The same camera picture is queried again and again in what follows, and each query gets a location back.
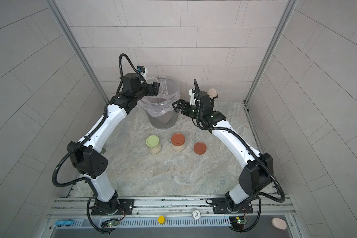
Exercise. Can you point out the clear plastic bin liner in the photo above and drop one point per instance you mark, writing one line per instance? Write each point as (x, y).
(169, 92)

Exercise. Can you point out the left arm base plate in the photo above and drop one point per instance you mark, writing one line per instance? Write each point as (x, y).
(122, 207)

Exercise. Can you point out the circuit board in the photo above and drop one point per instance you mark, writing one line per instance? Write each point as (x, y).
(111, 223)
(239, 224)

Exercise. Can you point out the pink round pad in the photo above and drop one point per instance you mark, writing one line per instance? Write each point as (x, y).
(279, 223)

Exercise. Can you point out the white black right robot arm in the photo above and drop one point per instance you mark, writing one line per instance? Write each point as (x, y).
(257, 168)

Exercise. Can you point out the yellow round button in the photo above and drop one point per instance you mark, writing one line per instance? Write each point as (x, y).
(161, 219)

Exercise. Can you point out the metal mesh waste bin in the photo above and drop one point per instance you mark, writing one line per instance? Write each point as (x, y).
(164, 122)

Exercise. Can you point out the right circuit board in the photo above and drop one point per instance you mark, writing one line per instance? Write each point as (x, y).
(239, 224)

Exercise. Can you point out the red jar lid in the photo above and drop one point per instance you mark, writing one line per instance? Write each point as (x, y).
(200, 148)

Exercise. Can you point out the green lidded rice jar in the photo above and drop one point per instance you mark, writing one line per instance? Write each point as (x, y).
(153, 144)

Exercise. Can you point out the aluminium corner profile left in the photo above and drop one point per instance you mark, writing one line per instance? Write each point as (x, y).
(56, 13)

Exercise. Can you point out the aluminium corner profile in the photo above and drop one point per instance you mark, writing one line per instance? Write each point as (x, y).
(56, 13)
(274, 41)

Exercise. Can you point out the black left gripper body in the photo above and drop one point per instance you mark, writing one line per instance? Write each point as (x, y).
(146, 90)

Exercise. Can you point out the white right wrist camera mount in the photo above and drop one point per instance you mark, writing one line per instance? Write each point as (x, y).
(192, 93)

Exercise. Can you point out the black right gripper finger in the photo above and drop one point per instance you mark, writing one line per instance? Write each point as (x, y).
(180, 102)
(177, 106)

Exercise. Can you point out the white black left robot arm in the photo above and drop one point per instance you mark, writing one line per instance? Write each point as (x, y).
(86, 154)

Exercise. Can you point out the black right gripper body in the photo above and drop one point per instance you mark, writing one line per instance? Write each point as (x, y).
(191, 110)

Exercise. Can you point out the aluminium rail frame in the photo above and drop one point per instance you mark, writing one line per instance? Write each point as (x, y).
(71, 213)

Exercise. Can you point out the red lidded rice jar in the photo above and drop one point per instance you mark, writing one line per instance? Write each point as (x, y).
(178, 142)

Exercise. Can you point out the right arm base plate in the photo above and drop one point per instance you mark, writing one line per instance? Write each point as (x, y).
(220, 206)

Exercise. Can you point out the aluminium corner profile right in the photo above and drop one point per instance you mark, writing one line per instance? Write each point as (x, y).
(274, 41)

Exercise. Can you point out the left circuit board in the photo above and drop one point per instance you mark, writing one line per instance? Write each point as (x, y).
(111, 223)

